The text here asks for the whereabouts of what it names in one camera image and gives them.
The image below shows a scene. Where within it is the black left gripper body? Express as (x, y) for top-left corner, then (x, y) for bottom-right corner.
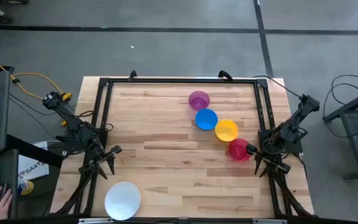
(86, 141), (112, 168)

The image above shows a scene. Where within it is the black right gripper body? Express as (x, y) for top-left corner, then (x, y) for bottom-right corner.
(259, 146), (292, 175)

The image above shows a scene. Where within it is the red plastic bowl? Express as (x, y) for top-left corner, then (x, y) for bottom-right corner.
(227, 138), (254, 162)

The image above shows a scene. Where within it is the yellow plastic bowl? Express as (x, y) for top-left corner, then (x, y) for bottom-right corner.
(214, 119), (239, 142)

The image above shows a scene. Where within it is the blue plastic bowl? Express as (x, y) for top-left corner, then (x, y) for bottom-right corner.
(195, 108), (219, 131)

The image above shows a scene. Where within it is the purple plastic bowl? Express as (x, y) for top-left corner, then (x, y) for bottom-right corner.
(188, 90), (211, 112)

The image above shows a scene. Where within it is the white bowl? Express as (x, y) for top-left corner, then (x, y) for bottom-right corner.
(104, 181), (142, 222)

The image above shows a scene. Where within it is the silver metal strip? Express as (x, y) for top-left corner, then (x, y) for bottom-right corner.
(252, 218), (289, 224)
(78, 218), (115, 224)

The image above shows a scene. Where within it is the black diagonal bar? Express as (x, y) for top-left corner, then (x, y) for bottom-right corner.
(6, 133), (65, 169)

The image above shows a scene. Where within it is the person's yellow shoe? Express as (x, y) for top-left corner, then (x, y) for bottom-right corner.
(17, 179), (35, 197)

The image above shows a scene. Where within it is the dark grey desk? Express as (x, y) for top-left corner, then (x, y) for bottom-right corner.
(0, 148), (20, 220)

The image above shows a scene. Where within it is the black side table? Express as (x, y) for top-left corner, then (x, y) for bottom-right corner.
(323, 84), (358, 182)

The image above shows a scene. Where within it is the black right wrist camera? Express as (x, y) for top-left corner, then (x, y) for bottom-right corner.
(246, 143), (259, 156)

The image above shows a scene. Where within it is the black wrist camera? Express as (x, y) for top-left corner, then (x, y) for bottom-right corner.
(109, 144), (123, 156)
(246, 143), (259, 156)

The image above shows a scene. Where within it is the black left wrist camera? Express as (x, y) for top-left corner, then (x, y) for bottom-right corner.
(109, 144), (123, 156)

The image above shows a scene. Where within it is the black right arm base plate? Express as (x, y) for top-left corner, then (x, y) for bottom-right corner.
(258, 129), (304, 156)

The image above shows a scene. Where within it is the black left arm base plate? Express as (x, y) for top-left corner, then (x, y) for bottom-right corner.
(56, 128), (108, 154)

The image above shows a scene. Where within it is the yellow extension cable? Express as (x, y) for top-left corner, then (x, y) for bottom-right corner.
(0, 52), (73, 102)

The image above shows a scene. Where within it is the black aluminium table frame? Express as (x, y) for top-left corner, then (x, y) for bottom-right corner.
(50, 77), (319, 218)

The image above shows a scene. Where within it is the black floor cable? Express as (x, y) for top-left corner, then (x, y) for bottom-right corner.
(323, 73), (358, 139)

